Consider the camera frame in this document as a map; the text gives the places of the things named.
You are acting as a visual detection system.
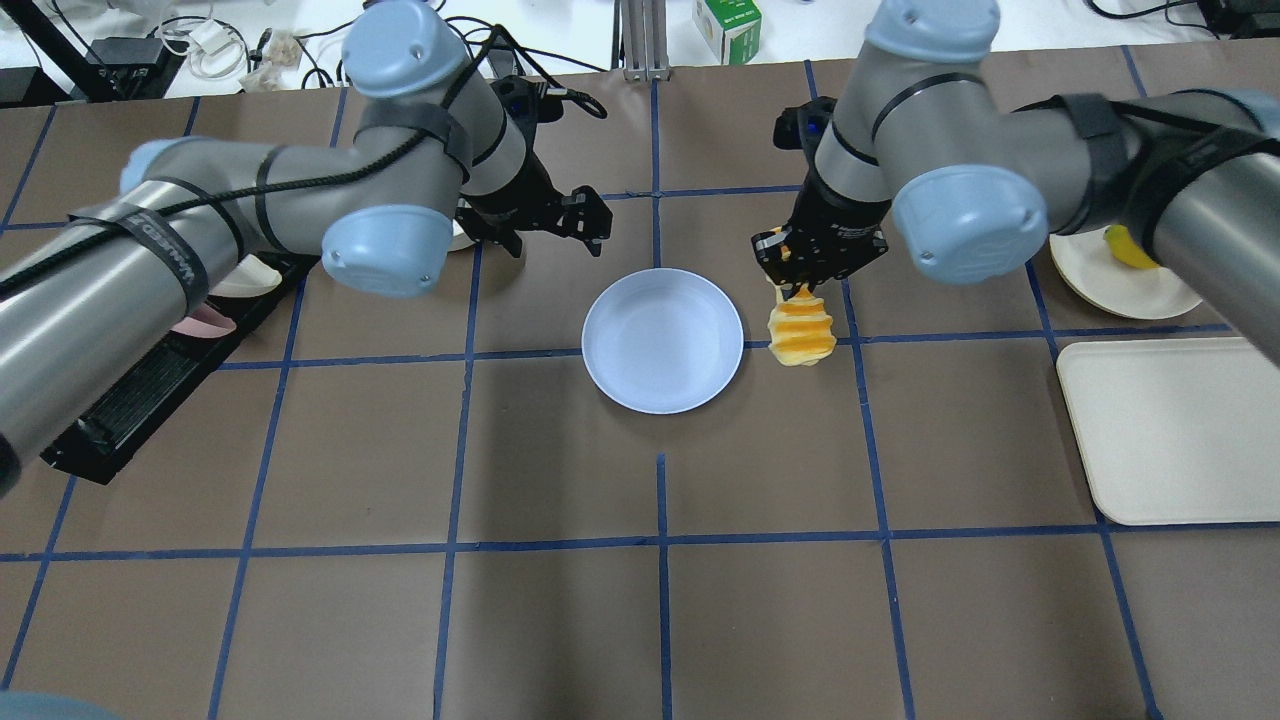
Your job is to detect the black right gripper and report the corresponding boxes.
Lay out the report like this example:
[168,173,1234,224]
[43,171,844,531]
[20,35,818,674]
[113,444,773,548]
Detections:
[751,97,891,301]

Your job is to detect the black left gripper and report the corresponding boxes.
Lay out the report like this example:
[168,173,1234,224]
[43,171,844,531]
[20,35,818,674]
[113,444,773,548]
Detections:
[454,76,613,258]

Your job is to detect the yellow striped bread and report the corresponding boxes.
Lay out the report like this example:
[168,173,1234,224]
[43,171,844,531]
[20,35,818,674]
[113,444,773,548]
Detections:
[768,287,837,366]

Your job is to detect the blue plate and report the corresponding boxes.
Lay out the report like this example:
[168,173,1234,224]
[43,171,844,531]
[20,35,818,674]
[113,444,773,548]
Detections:
[580,268,745,415]

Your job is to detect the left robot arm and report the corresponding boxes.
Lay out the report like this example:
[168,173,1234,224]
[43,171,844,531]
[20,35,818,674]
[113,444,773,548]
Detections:
[1,1,613,489]

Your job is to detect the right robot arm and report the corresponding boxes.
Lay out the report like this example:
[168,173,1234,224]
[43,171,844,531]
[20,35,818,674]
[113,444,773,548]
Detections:
[751,1,1279,360]

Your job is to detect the white round plate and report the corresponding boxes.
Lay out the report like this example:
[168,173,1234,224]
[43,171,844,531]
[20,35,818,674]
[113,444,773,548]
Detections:
[1050,229,1203,322]

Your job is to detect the cream plate in rack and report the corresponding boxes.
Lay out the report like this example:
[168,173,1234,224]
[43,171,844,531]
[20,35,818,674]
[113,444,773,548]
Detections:
[210,254,283,299]

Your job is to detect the pink plate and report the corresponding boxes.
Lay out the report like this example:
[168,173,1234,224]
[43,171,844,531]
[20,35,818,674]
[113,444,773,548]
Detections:
[170,304,237,340]

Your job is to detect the cream bowl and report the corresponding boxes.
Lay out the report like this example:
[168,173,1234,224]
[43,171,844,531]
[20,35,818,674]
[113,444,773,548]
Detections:
[448,217,479,252]

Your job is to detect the green white box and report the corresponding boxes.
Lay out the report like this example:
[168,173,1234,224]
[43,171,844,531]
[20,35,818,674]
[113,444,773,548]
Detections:
[692,1,763,67]

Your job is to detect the yellow banana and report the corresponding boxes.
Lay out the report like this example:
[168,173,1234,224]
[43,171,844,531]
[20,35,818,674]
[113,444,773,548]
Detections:
[1103,224,1162,270]

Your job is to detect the cream tray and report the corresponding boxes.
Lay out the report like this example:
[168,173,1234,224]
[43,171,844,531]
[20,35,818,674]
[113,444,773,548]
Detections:
[1056,338,1279,527]

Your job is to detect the black power adapter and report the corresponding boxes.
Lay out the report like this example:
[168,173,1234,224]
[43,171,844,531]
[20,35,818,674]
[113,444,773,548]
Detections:
[86,37,166,70]

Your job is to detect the black dish rack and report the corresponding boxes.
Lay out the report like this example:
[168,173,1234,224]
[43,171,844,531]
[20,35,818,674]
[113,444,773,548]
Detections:
[40,252,317,486]

